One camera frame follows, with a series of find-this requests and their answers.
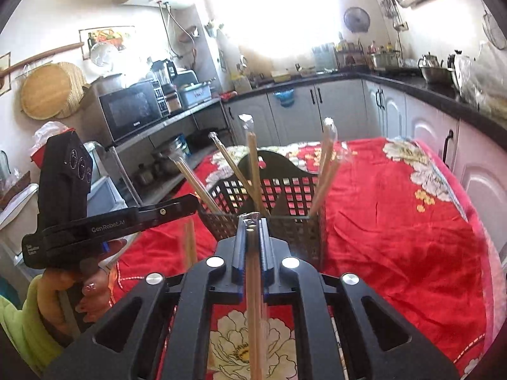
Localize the plastic drawer unit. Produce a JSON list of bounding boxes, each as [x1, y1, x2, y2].
[[83, 142, 131, 222]]

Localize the hanging wire strainer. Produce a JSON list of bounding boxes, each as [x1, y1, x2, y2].
[[482, 12, 507, 50]]

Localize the blue plastic bag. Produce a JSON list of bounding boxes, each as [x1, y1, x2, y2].
[[273, 87, 296, 107]]

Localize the black blender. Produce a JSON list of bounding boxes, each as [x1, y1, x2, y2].
[[152, 60, 183, 115]]

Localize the red plastic basin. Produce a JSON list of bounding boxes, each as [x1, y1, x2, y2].
[[32, 129, 76, 167]]

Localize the dark grey utensil basket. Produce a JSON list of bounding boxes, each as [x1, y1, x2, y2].
[[197, 150, 329, 274]]

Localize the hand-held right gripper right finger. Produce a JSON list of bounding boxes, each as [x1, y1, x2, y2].
[[259, 218, 460, 380]]

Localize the metal shelf rack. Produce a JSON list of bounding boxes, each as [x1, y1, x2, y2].
[[105, 99, 226, 206]]

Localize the fruit wall picture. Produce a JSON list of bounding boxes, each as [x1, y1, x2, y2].
[[79, 26, 135, 60]]

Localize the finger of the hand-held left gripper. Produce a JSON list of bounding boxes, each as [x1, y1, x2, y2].
[[135, 193, 201, 229]]

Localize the black microwave oven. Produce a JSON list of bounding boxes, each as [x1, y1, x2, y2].
[[98, 79, 165, 141]]

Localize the steel basin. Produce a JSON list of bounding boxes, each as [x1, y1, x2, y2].
[[420, 65, 456, 84]]

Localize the person's left forearm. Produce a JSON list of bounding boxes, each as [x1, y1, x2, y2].
[[0, 275, 66, 367]]

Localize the person's left hand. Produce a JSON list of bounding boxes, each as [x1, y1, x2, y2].
[[24, 238, 128, 336]]

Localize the clear plastic bag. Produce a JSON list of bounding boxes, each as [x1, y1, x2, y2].
[[453, 41, 507, 115]]

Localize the wooden chopsticks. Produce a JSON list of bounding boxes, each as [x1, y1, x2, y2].
[[315, 154, 349, 210], [168, 154, 218, 214], [309, 118, 337, 216], [208, 131, 260, 200], [239, 114, 264, 216], [183, 218, 199, 270], [243, 213, 266, 380]]

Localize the grey wall fan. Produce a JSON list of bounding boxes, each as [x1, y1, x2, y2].
[[343, 7, 371, 33]]

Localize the steel cooking pot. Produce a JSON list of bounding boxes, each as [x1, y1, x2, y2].
[[370, 51, 401, 68]]

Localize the grey-blue plastic bin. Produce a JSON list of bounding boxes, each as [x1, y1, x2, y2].
[[178, 83, 212, 107]]

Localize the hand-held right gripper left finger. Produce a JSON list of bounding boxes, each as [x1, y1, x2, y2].
[[43, 216, 254, 380]]

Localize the small white fan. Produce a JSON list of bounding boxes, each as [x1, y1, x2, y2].
[[90, 41, 119, 67]]

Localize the hanging kitchen utensils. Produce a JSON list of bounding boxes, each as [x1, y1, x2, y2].
[[380, 0, 401, 28]]

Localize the round woven tray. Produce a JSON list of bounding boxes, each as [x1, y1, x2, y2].
[[55, 62, 88, 117]]

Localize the red floral blanket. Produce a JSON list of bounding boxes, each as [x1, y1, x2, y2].
[[107, 138, 504, 380]]

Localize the long wooden rolling pin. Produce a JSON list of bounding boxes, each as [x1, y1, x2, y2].
[[0, 41, 85, 82]]

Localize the round wooden board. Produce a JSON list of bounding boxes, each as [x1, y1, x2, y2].
[[21, 63, 72, 120]]

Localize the steel kettle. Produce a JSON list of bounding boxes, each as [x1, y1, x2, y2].
[[418, 52, 444, 68]]

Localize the water heater hoses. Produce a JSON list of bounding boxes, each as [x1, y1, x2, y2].
[[158, 2, 196, 60]]

